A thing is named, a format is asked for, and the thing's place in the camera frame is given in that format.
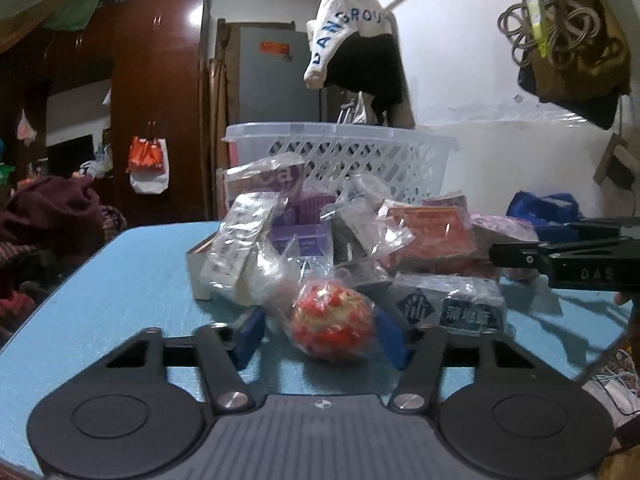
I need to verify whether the white medicine box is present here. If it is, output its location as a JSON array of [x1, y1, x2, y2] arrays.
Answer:
[[201, 192, 283, 292]]

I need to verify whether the red ball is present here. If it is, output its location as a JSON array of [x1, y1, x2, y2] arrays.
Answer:
[[265, 270, 376, 363]]

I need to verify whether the blue bag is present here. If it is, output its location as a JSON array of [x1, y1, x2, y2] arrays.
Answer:
[[506, 191, 584, 244]]

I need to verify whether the white Kent cigarette box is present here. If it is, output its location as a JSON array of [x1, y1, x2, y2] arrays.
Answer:
[[186, 233, 224, 300]]

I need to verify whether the red orange box in bag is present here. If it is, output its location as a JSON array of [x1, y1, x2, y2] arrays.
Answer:
[[378, 200, 477, 269]]

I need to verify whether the white plastic lattice basket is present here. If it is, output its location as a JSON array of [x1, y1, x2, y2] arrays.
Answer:
[[224, 122, 459, 204]]

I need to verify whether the purple pink box in bag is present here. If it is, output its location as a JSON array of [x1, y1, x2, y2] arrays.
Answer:
[[224, 153, 306, 205]]

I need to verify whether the orange white hanging bag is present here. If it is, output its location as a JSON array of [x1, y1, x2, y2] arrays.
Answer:
[[127, 136, 169, 195]]

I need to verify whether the dark brown hanging bag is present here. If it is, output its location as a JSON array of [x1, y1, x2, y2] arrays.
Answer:
[[518, 0, 631, 129]]

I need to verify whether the maroon clothes pile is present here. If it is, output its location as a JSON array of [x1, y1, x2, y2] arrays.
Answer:
[[1, 176, 128, 258]]

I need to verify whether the white black hanging jacket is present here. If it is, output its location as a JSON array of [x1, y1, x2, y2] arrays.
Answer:
[[304, 0, 404, 126]]

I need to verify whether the grey metal door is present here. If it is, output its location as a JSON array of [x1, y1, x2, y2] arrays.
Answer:
[[239, 26, 321, 122]]

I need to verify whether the dark red wooden wardrobe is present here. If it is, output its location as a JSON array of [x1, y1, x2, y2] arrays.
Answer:
[[42, 0, 209, 226]]

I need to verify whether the coiled grey cable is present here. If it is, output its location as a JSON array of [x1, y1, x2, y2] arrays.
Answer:
[[497, 0, 606, 68]]

